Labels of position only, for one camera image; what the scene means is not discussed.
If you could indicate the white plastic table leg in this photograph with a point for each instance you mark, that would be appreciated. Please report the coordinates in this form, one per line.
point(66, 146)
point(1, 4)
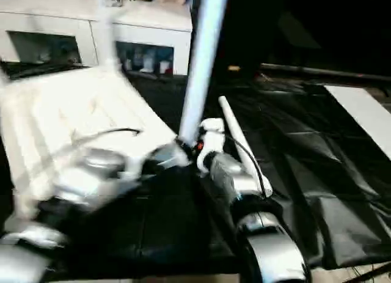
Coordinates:
point(235, 127)
point(204, 66)
point(105, 35)

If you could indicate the black shiny mat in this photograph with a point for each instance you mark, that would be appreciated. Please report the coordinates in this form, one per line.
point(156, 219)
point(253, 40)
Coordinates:
point(305, 173)

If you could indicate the white flat item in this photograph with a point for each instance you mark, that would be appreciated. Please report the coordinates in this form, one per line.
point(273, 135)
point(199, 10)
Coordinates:
point(360, 112)

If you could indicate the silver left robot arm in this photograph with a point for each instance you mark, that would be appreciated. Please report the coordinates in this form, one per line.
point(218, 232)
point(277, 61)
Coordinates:
point(91, 173)

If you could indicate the white cabinet with glass doors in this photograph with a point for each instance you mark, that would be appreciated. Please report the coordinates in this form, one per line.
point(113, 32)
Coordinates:
point(146, 23)

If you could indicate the small tan block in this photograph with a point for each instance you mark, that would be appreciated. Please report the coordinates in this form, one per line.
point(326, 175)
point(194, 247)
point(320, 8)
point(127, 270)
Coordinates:
point(234, 68)

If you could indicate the dark brown cabinet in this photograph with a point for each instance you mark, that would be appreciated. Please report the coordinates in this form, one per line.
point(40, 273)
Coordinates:
point(305, 23)

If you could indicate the black work table frame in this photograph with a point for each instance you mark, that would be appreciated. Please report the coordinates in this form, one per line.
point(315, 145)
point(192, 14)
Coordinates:
point(371, 272)

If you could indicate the white plastic table top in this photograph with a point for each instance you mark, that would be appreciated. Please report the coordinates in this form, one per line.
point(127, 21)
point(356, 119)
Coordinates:
point(76, 112)

